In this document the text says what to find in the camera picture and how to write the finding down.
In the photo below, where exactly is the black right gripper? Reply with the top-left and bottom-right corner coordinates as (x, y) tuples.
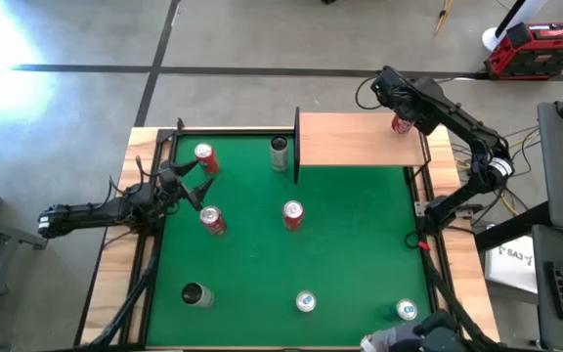
(388, 77), (442, 136)

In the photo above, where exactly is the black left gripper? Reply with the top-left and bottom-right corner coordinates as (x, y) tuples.
(150, 158), (216, 213)

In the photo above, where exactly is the red Coca-Cola can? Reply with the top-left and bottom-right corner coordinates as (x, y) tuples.
(391, 114), (414, 136)
(194, 142), (221, 176)
(198, 204), (228, 237)
(281, 199), (306, 233)

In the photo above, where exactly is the white Celsius can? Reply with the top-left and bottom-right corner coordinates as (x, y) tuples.
(270, 135), (290, 173)
(181, 282), (216, 309)

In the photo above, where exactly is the blue silver Red Bull can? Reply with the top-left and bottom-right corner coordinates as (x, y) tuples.
(294, 289), (318, 314)
(383, 297), (419, 323)

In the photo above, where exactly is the white black tower fan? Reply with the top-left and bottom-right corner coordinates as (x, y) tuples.
(481, 0), (549, 53)

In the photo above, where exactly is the red black toolbox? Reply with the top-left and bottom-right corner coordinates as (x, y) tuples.
(484, 19), (563, 82)

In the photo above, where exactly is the white SA3 sheet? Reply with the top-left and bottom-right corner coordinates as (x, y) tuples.
(484, 234), (540, 295)

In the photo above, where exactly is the grey metal desk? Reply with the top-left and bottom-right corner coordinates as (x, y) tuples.
(0, 209), (48, 352)

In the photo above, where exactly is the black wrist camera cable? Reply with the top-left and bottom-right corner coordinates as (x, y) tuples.
(354, 74), (386, 112)
(107, 154), (149, 198)

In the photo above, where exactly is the black aluminium table frame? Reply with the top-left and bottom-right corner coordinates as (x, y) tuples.
(73, 116), (500, 352)

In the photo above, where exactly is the wooden shelf with black frame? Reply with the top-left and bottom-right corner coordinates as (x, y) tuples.
(293, 106), (433, 186)

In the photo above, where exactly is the yellow cord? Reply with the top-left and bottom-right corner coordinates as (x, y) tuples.
(432, 0), (455, 36)

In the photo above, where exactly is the yellow floor cable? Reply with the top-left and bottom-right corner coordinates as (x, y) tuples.
(498, 127), (540, 217)

